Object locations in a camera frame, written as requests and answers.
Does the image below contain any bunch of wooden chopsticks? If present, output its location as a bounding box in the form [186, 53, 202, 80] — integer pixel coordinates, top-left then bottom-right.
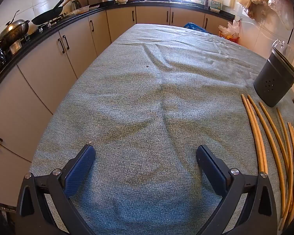
[240, 93, 294, 230]

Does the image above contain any tray of food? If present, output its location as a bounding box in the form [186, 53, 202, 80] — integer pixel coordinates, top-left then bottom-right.
[72, 5, 90, 15]

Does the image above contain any black kitchen countertop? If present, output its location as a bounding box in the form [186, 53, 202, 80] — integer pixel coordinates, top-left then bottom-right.
[0, 0, 236, 98]

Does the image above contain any steel wok with lid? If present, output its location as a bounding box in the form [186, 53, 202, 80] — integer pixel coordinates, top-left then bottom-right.
[0, 10, 30, 47]

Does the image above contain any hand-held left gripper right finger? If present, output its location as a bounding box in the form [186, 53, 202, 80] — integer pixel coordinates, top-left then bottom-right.
[196, 145, 278, 235]

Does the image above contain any blue plastic bag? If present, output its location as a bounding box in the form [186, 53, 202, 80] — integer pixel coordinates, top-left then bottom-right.
[184, 22, 207, 31]

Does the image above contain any green white carton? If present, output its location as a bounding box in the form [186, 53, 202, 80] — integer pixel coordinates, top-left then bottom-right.
[209, 0, 222, 11]

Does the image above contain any gas stove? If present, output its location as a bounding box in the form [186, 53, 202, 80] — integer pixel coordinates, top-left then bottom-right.
[5, 15, 66, 52]

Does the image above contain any row of beige base cabinets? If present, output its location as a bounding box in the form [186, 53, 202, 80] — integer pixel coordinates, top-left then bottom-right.
[0, 5, 236, 162]

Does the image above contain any translucent white plastic bag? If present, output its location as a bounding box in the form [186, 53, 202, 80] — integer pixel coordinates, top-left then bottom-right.
[268, 0, 294, 30]

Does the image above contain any black frying pan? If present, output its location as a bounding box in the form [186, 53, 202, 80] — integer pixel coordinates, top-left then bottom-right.
[31, 0, 74, 25]

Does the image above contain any grey green tablecloth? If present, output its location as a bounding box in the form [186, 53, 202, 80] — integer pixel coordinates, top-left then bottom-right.
[29, 23, 294, 235]

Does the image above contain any dark grey perforated chopstick holder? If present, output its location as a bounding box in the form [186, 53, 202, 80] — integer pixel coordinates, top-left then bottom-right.
[253, 47, 294, 108]

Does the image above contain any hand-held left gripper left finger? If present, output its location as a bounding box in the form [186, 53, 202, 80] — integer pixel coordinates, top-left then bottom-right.
[16, 144, 96, 235]

